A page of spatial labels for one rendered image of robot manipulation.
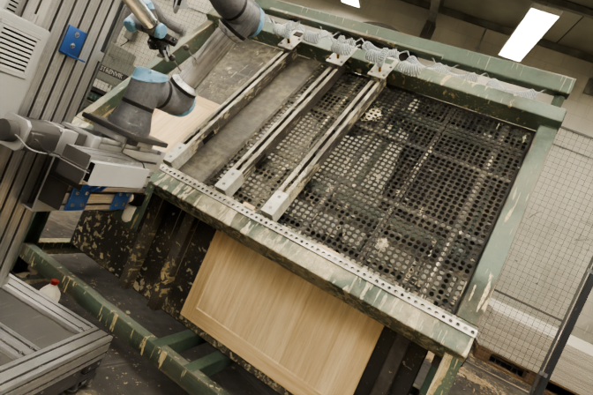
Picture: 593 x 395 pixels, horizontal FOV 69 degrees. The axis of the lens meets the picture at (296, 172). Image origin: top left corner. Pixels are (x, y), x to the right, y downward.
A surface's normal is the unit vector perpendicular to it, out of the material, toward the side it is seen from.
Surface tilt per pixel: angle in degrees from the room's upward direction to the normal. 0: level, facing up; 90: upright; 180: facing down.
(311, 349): 90
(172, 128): 54
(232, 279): 90
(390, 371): 90
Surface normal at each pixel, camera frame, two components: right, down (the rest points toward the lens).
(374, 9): -0.22, -0.07
